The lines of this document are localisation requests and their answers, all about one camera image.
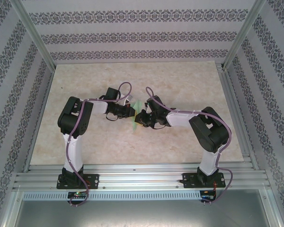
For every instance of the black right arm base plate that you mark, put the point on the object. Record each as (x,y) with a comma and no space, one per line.
(189,180)

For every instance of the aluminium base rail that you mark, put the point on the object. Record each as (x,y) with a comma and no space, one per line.
(142,179)

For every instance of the small circuit board green light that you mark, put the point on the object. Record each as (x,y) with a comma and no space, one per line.
(78,194)

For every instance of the green cloth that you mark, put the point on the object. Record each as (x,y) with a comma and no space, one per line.
(135,123)

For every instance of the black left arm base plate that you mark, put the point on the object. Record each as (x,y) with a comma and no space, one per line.
(93,180)

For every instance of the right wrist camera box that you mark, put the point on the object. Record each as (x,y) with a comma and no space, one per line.
(145,107)

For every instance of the aluminium side rail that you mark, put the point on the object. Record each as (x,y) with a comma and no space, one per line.
(38,123)
(227,82)

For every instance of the grey metal sheet panel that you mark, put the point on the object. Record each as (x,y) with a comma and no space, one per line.
(142,214)

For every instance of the aluminium frame post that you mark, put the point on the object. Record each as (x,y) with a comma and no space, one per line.
(39,40)
(242,35)

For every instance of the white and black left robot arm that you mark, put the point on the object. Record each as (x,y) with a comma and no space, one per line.
(73,151)

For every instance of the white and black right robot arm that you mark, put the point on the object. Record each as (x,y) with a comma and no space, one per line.
(180,118)

